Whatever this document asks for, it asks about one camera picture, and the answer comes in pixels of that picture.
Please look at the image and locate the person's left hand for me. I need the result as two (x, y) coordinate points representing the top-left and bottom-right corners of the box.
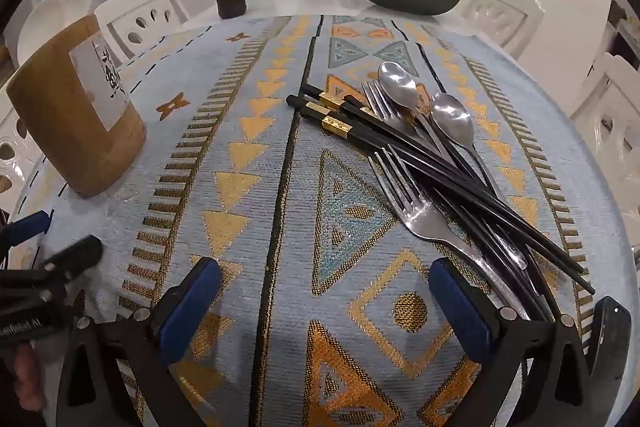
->
(11, 345), (47, 413)

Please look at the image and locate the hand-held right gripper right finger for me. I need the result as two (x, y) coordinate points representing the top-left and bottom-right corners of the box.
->
(428, 257), (601, 427)

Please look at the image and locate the wooden utensil holder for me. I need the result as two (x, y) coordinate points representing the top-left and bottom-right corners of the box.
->
(6, 14), (147, 198)

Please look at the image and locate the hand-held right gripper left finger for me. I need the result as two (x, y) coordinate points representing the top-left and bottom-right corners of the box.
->
(56, 257), (223, 427)

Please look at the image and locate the silver fork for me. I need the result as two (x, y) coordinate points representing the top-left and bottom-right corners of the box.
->
(367, 146), (531, 323)

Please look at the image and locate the silver spoon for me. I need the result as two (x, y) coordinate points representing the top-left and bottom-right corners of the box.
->
(361, 79), (441, 152)
(377, 61), (528, 270)
(430, 93), (506, 208)

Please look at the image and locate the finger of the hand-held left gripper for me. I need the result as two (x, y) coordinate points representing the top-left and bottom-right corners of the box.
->
(30, 235), (104, 281)
(0, 209), (53, 260)

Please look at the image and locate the patterned blue tablecloth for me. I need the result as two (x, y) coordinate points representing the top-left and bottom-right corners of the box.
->
(10, 14), (636, 427)

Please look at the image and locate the black chopstick gold band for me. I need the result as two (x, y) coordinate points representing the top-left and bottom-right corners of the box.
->
(306, 104), (561, 323)
(299, 101), (551, 323)
(299, 83), (586, 275)
(286, 94), (597, 297)

